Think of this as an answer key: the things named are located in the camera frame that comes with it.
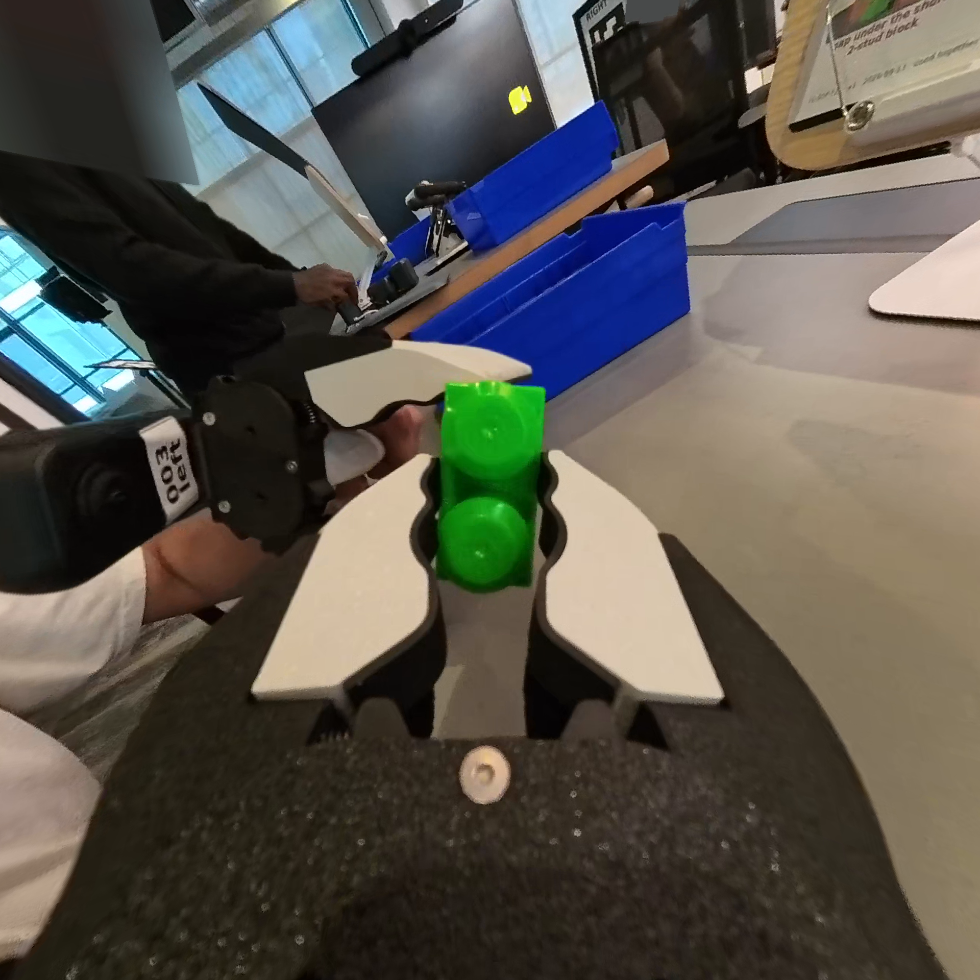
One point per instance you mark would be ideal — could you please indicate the black video bar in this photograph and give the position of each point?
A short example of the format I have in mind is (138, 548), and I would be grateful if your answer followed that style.
(406, 38)

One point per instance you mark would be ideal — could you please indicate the blue plastic bin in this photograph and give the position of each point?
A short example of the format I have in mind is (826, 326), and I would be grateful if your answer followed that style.
(410, 241)
(536, 176)
(574, 306)

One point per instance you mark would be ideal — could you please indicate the white instruction sheet stand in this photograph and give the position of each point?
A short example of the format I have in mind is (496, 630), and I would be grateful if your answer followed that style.
(796, 130)

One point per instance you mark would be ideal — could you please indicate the dark display screen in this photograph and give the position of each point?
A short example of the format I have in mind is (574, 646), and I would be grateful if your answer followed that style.
(444, 138)

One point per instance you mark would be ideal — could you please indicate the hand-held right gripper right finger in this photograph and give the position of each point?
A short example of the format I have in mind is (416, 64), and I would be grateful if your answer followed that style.
(628, 612)

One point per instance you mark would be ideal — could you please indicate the black mesh office chair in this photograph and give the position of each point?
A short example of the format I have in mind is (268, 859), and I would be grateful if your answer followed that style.
(674, 92)

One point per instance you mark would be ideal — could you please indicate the printed instruction sheet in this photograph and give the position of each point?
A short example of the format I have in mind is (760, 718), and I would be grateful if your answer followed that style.
(880, 46)

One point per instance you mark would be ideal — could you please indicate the green two-stud block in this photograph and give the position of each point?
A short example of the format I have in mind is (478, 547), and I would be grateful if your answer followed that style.
(482, 475)

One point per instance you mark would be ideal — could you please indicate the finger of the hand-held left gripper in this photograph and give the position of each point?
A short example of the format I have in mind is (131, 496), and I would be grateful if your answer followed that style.
(413, 371)
(352, 455)

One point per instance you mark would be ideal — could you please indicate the person's left forearm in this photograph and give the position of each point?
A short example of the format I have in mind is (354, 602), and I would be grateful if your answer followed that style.
(191, 574)

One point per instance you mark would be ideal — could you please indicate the person's left hand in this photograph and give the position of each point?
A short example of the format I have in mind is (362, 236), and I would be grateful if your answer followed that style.
(404, 440)

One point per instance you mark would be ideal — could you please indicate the wooden topped desk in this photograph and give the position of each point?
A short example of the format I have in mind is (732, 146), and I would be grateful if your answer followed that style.
(551, 210)

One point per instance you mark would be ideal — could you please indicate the tilted document stand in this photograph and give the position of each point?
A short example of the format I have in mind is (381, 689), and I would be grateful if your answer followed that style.
(337, 199)

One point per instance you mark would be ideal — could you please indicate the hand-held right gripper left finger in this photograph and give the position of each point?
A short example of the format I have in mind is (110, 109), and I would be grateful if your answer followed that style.
(352, 612)

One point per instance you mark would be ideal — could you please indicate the black framed marker sign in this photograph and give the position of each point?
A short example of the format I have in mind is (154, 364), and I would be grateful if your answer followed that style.
(601, 38)

